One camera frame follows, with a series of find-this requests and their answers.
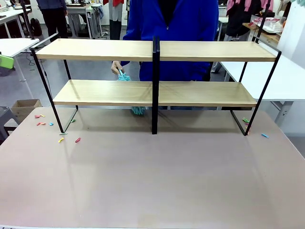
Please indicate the person's right hand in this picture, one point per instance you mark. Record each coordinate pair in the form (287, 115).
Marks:
(115, 66)

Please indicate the teal microfibre duster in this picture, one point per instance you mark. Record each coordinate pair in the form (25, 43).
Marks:
(124, 77)

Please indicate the person's right forearm blue sleeve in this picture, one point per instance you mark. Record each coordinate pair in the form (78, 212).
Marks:
(126, 63)

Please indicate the wooden two-tier shelf rack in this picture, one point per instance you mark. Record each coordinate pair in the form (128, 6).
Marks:
(155, 95)

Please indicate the person with red scarf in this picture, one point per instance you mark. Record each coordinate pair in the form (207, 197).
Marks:
(116, 16)

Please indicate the grey background desk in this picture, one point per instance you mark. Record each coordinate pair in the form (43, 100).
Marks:
(81, 16)

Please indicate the person in black clothes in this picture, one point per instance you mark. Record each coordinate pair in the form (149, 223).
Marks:
(53, 16)

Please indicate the person in blue jacket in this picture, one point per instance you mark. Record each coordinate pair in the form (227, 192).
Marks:
(190, 23)

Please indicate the black backpack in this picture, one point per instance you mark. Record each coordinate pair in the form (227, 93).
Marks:
(36, 26)

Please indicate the brown cardboard box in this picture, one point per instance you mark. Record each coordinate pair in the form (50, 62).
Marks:
(25, 108)

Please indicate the black stand pole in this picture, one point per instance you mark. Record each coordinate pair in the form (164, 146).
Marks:
(26, 21)
(261, 26)

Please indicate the white side table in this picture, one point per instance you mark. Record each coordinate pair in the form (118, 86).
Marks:
(14, 45)

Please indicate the bright green object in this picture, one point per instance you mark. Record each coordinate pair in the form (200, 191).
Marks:
(6, 61)

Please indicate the grey stool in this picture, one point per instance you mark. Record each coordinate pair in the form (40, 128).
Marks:
(6, 121)

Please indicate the person in pink and black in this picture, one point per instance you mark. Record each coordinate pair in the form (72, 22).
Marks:
(238, 16)

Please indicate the wooden workbench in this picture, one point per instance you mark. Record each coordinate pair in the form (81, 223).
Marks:
(269, 34)

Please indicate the large white table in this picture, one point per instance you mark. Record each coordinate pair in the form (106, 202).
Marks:
(281, 81)

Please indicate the white panel board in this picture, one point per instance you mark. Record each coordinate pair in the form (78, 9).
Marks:
(291, 38)

